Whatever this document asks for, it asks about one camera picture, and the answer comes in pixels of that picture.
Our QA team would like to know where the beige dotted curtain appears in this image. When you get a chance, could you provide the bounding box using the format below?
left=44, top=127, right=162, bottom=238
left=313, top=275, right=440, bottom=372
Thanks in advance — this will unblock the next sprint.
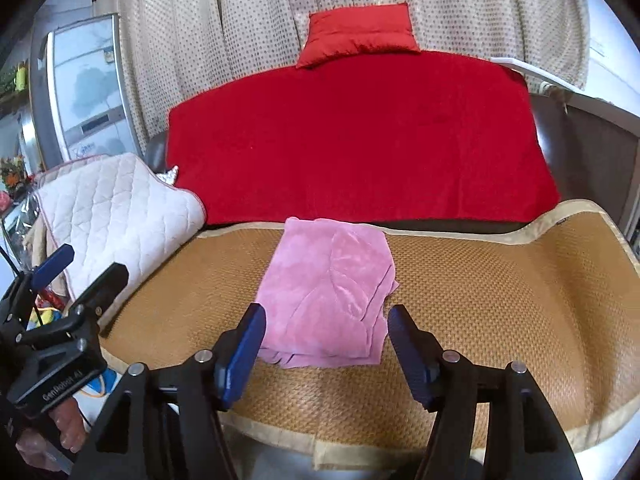
left=92, top=0, right=589, bottom=144

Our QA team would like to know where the red blanket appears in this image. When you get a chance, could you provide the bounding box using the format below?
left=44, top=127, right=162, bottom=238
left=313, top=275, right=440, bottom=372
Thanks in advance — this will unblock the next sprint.
left=166, top=51, right=560, bottom=224

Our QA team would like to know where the brown sofa armrest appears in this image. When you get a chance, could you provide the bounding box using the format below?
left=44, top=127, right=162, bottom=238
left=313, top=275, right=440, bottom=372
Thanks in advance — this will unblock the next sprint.
left=530, top=94, right=639, bottom=242

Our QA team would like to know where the white quilted cushion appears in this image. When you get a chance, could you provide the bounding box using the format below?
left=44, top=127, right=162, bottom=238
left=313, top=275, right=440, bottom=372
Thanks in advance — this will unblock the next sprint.
left=36, top=153, right=205, bottom=330

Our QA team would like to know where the left hand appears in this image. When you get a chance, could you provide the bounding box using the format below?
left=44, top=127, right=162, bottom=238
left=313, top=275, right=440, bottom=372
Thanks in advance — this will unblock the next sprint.
left=16, top=398, right=87, bottom=471

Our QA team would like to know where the woven bamboo mat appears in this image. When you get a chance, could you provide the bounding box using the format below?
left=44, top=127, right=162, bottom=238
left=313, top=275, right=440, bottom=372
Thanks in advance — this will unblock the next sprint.
left=102, top=200, right=639, bottom=470

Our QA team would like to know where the pink corduroy garment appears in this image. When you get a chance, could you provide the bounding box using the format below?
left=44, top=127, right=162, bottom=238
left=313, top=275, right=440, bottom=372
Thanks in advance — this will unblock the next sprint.
left=256, top=217, right=398, bottom=368

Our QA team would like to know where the silver refrigerator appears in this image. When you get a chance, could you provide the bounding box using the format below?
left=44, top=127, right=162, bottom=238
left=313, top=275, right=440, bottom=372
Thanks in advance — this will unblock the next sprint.
left=29, top=13, right=142, bottom=168

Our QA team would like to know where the red pillow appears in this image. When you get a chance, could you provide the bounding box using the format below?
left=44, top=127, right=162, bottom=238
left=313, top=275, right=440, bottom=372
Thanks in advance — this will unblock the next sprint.
left=296, top=3, right=420, bottom=68

